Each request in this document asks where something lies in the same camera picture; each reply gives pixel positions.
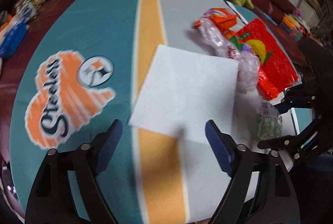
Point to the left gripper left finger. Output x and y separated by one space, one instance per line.
51 200

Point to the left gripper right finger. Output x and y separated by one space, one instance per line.
260 189

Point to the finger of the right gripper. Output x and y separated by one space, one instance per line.
301 96
291 143

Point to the red fruit plastic bag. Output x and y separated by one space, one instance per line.
276 72

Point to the clear plastic bag red print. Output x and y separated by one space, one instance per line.
248 63

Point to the orange snack wrapper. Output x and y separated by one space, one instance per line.
223 18

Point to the white paper napkin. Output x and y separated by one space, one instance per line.
182 91

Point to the clear barcode wrapper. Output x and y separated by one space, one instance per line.
269 121

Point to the colourful toy block pile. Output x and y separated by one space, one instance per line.
295 25

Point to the dark red leather sofa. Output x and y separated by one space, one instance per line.
13 68

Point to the teal Steelers table cloth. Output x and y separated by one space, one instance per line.
86 72

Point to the blue plastic package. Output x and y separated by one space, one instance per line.
13 39

